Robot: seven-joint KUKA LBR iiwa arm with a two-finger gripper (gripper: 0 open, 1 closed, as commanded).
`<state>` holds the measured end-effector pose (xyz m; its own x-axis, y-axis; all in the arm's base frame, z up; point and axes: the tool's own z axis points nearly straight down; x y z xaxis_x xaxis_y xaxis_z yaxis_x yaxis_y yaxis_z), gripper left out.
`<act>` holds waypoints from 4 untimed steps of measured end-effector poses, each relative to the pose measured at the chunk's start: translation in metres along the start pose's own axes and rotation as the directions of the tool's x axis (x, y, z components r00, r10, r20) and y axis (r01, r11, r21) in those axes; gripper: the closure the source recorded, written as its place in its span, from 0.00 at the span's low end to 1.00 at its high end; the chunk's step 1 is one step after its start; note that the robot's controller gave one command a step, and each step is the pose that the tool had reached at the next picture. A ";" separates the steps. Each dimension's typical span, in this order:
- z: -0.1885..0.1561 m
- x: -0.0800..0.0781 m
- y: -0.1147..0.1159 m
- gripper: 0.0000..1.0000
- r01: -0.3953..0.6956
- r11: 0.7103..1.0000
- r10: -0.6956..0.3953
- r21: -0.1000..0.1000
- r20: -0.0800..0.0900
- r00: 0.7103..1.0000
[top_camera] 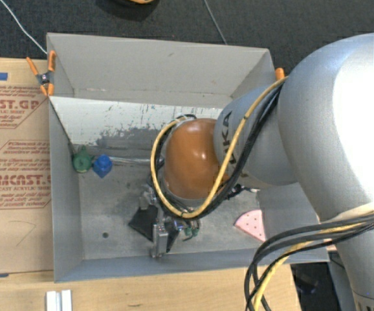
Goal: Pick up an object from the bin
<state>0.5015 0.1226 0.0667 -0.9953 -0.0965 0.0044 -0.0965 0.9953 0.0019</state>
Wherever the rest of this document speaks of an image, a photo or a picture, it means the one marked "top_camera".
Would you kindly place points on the black flat triangle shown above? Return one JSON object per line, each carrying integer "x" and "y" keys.
{"x": 143, "y": 223}

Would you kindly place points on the green toy animal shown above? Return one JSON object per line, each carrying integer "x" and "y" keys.
{"x": 82, "y": 161}

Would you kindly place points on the grey metal bin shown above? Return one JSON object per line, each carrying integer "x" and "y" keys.
{"x": 109, "y": 206}

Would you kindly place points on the black cylinder on white bracket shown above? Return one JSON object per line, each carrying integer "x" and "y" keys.
{"x": 235, "y": 190}

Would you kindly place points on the blue toy block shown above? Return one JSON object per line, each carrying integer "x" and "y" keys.
{"x": 103, "y": 166}

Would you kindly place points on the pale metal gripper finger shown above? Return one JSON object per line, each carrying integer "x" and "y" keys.
{"x": 160, "y": 241}

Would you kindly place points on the brown cardboard board red print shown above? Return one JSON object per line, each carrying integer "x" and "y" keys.
{"x": 18, "y": 232}

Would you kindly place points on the pink dotted sponge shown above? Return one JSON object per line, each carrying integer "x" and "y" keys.
{"x": 253, "y": 223}

